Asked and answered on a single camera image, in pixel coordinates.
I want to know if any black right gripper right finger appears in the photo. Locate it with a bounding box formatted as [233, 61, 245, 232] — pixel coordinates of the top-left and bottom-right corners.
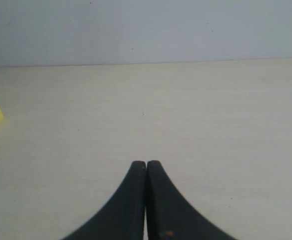
[145, 160, 233, 240]

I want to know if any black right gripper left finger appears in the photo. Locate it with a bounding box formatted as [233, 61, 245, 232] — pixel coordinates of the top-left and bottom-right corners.
[65, 161, 146, 240]

